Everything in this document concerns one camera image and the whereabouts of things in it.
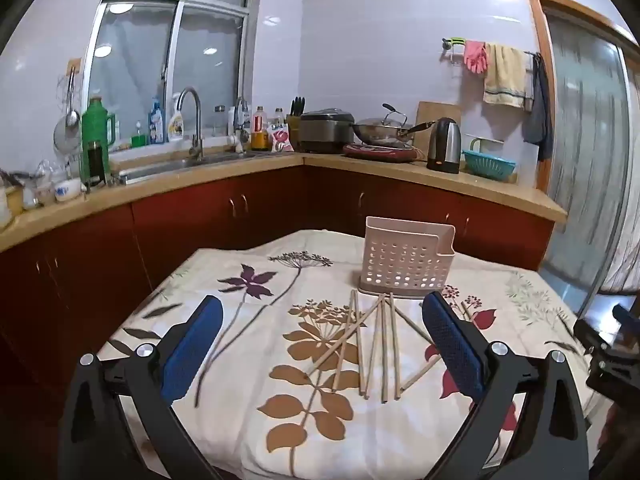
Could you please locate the pile of wooden chopsticks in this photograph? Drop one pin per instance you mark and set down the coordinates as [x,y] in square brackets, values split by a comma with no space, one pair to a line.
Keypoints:
[384,360]

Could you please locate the teal colander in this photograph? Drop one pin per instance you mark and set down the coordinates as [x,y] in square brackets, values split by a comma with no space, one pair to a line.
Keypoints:
[490,165]

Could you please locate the pink snack bag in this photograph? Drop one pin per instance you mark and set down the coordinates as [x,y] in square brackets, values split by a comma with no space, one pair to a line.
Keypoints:
[281,139]

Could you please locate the small seasoning bottle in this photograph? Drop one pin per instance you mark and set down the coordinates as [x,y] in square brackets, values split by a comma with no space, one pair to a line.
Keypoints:
[278,117]

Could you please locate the small floral cup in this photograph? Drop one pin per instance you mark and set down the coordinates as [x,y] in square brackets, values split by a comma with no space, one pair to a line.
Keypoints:
[46,194]

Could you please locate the green soap bottle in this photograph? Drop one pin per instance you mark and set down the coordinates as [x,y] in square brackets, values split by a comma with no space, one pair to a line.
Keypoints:
[140,139]

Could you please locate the floral tablecloth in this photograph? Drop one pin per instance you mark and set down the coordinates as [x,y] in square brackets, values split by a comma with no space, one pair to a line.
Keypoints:
[300,435]

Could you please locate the white spray bottle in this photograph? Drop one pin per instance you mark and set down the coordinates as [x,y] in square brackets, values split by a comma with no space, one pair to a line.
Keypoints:
[175,122]

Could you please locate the steel electric kettle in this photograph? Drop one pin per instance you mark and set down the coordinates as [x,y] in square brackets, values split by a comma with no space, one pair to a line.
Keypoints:
[445,145]

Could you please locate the green thermos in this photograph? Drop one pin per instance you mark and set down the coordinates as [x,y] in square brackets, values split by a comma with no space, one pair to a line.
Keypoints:
[95,125]

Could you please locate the knife block with knives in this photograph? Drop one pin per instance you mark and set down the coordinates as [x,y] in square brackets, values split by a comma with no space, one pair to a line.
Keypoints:
[295,127]

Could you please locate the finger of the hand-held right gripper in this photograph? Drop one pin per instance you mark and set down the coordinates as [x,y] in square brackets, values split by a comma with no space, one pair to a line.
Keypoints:
[622,316]
[590,335]

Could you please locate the sliding window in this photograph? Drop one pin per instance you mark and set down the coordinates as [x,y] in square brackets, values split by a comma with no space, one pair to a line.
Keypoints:
[140,60]

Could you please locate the steel sink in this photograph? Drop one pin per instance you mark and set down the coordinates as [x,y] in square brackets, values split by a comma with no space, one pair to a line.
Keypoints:
[165,167]

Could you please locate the tall steel faucet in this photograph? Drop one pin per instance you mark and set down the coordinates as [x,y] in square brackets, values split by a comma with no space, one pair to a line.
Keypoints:
[196,125]

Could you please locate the metal mesh strainer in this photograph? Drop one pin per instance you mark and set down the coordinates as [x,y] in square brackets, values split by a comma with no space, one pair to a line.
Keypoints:
[65,139]

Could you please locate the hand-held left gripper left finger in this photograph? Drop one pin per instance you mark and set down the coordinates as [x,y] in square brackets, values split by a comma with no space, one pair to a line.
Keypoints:
[192,350]

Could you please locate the wooden wall hook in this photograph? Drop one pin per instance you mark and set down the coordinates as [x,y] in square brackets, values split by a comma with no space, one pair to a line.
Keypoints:
[74,64]

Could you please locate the red induction cooktop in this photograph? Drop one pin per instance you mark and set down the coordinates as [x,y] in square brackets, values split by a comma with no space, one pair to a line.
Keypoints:
[380,152]

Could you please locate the white plastic bottle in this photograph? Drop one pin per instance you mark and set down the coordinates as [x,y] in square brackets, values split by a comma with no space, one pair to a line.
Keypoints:
[231,120]

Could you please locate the patterned curtain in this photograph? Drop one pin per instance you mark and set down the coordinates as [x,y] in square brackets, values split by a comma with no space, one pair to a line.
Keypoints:
[627,210]

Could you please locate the pink rubber gloves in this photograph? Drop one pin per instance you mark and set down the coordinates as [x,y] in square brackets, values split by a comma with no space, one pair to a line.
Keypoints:
[475,57]

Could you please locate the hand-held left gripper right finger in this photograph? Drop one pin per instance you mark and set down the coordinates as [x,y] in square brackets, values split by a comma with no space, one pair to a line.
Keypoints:
[452,350]

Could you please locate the grey rice cooker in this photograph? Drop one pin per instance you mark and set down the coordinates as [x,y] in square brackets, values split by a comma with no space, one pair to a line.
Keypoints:
[325,132]

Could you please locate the white bowl with blue print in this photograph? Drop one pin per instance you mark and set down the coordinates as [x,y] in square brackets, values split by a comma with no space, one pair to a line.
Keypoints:
[67,190]

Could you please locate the dark grey cloth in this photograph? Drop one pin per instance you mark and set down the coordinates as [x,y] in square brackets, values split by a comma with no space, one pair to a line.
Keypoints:
[539,110]

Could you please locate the metal ladle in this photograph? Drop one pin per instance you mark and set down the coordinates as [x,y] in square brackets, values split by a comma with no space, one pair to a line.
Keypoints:
[73,117]

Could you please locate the blue dish soap bottle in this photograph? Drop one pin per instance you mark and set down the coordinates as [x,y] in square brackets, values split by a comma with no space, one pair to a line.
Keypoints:
[156,125]

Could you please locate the glass jar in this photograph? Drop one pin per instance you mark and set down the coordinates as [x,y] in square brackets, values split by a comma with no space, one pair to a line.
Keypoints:
[219,122]

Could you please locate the metal towel rack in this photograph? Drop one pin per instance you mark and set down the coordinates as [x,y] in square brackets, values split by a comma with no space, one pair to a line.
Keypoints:
[445,46]

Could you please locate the white plastic container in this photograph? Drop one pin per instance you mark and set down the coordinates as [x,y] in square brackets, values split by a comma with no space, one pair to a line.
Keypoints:
[528,165]

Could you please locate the amber oil bottle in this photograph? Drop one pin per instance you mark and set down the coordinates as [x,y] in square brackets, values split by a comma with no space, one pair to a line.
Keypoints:
[259,132]

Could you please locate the dark flask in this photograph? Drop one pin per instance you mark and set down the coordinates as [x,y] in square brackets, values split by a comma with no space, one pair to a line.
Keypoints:
[96,165]

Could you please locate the small steel faucet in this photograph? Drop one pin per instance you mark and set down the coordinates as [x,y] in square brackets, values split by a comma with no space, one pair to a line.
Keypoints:
[241,110]

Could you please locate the red cabinet with beige countertop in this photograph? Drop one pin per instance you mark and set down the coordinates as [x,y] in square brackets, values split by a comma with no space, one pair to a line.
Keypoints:
[200,220]

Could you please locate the yellow towel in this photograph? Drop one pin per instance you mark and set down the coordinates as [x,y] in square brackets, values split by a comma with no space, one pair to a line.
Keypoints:
[505,75]

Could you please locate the pink perforated utensil holder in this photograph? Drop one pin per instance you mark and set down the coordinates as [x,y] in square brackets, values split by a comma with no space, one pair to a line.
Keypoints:
[400,260]

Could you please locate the wooden cutting board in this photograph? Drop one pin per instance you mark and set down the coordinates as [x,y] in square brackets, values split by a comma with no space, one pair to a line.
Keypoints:
[427,112]

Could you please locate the glass door with wooden frame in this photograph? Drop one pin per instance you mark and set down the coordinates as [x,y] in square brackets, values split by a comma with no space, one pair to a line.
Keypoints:
[585,135]

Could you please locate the steel wok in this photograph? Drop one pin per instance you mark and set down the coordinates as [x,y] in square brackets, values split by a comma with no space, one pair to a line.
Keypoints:
[380,132]

